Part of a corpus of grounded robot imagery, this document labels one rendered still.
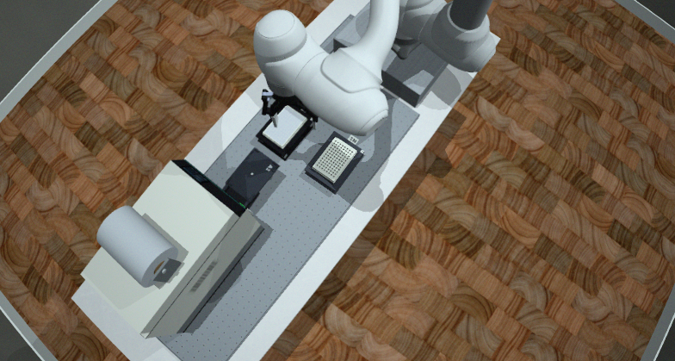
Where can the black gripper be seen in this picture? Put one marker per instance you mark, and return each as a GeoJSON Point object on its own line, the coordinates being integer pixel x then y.
{"type": "Point", "coordinates": [279, 102]}

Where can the white foil roll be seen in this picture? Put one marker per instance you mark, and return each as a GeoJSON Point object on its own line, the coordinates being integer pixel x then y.
{"type": "Point", "coordinates": [134, 244]}

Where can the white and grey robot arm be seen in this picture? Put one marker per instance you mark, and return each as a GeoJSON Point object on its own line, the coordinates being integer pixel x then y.
{"type": "Point", "coordinates": [342, 89]}

